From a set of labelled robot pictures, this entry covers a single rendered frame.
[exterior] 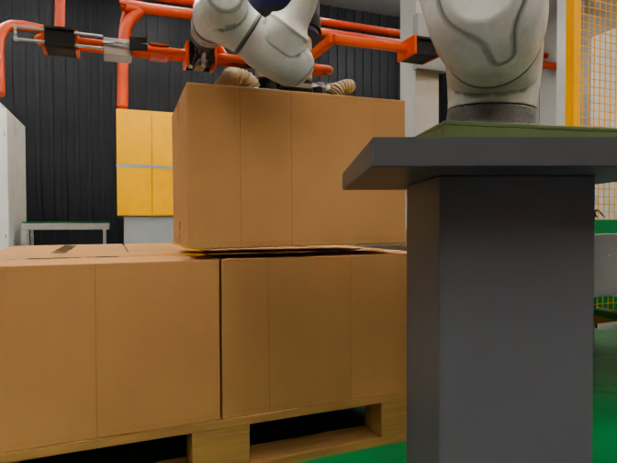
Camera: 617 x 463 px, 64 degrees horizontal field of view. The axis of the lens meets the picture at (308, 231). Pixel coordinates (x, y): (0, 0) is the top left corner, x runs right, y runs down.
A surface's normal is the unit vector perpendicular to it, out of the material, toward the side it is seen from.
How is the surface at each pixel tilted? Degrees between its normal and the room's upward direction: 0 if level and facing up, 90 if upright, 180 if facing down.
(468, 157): 90
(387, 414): 90
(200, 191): 90
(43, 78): 90
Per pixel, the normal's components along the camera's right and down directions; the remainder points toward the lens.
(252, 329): 0.37, 0.02
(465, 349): 0.01, 0.02
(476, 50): -0.20, 0.95
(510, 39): 0.27, 0.86
